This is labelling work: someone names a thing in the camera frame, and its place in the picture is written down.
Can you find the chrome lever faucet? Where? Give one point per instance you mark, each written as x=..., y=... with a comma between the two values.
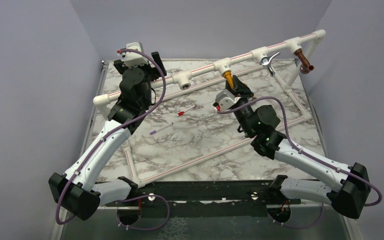
x=266, y=63

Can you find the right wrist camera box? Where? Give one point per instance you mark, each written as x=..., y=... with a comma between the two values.
x=224, y=100

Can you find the yellow water faucet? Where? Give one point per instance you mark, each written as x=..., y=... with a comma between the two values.
x=231, y=79

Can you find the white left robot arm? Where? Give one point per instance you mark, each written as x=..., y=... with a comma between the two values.
x=143, y=88

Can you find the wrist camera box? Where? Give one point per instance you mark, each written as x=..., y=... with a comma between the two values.
x=224, y=100
x=132, y=59

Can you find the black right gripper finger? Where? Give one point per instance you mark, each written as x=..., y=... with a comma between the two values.
x=228, y=88
x=243, y=86

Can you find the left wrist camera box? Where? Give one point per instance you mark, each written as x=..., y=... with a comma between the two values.
x=132, y=59

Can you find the red capped white pen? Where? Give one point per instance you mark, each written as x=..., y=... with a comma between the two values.
x=186, y=110

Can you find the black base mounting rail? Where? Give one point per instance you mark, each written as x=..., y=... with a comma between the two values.
x=189, y=199

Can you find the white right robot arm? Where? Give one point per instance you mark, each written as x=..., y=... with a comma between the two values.
x=344, y=187

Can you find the purple capped white pen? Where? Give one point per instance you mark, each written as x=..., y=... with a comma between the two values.
x=161, y=128

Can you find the brown water faucet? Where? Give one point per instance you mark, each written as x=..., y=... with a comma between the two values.
x=306, y=67

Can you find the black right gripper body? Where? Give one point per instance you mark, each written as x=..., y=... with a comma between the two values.
x=244, y=97

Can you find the white PVC pipe frame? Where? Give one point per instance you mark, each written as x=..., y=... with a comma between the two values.
x=192, y=80

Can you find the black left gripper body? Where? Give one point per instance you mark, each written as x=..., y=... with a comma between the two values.
x=158, y=66

